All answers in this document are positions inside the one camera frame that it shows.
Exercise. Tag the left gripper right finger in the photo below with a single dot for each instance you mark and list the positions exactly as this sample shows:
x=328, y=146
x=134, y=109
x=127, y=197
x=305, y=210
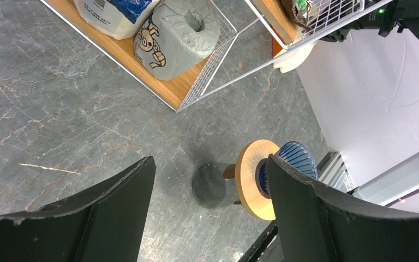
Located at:
x=319, y=223

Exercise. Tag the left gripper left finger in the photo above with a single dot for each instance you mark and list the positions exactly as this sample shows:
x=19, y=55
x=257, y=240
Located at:
x=104, y=222

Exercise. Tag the blue ribbed coffee dripper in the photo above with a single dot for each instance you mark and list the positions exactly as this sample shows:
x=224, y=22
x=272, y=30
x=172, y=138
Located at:
x=295, y=154

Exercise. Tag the wooden ring dripper stand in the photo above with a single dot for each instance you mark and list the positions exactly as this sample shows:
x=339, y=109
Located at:
x=255, y=202

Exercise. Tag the dark glass carafe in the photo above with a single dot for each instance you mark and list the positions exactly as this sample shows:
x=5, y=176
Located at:
x=213, y=186

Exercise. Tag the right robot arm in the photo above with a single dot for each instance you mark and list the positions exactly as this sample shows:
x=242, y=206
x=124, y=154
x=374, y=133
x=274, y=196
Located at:
x=369, y=105

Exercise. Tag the paper coffee filter stack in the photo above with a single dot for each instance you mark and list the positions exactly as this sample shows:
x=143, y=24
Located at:
x=293, y=59

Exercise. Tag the grey canister lower shelf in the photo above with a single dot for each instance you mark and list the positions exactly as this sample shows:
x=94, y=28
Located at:
x=177, y=36

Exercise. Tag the white canister lower shelf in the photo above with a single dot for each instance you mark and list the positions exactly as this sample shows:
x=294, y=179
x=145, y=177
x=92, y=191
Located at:
x=117, y=19

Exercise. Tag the aluminium rail frame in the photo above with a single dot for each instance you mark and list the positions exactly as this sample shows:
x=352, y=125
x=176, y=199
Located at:
x=333, y=172

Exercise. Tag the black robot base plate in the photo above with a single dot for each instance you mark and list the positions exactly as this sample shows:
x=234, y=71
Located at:
x=267, y=246

